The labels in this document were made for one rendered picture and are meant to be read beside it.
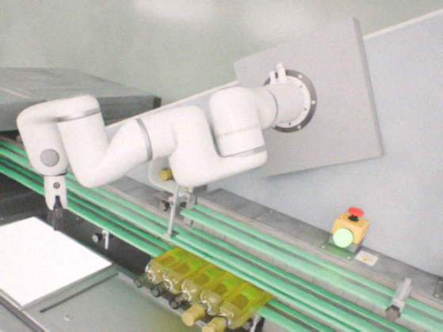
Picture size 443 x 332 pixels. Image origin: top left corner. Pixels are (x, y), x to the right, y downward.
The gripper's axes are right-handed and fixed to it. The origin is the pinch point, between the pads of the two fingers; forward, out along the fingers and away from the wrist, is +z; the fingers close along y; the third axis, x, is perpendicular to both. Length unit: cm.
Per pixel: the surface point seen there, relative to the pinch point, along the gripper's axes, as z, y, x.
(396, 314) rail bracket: 1, -79, -51
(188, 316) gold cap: 9, -51, -20
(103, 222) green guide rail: 2.6, 4.0, -15.2
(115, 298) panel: 17.0, -21.3, -11.7
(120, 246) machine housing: 14.5, 11.6, -23.1
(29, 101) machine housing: -34, 54, 0
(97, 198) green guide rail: -5.4, 5.6, -14.0
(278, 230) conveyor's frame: -6, -44, -48
